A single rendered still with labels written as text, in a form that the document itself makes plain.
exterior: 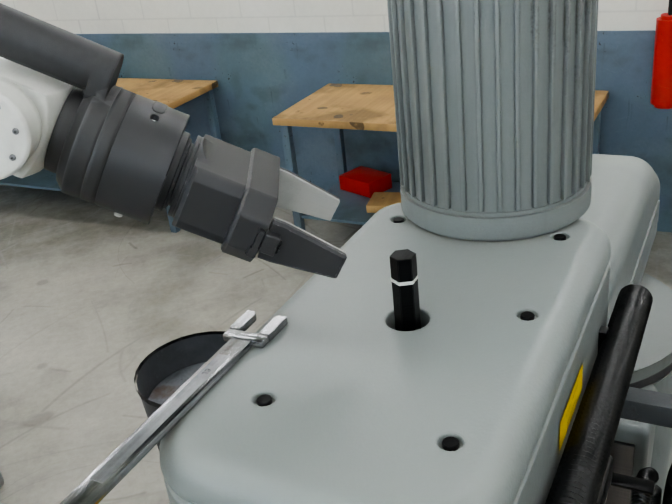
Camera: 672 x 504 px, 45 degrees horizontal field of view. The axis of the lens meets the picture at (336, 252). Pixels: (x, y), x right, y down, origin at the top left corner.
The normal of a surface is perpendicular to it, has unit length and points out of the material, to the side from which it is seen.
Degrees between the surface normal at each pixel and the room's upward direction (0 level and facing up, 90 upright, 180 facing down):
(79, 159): 87
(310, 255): 90
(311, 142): 90
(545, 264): 0
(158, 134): 49
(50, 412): 0
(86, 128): 64
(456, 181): 90
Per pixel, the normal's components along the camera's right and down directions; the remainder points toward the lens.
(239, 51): -0.44, 0.44
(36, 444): -0.11, -0.89
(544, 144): 0.36, 0.38
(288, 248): 0.04, 0.44
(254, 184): 0.41, -0.83
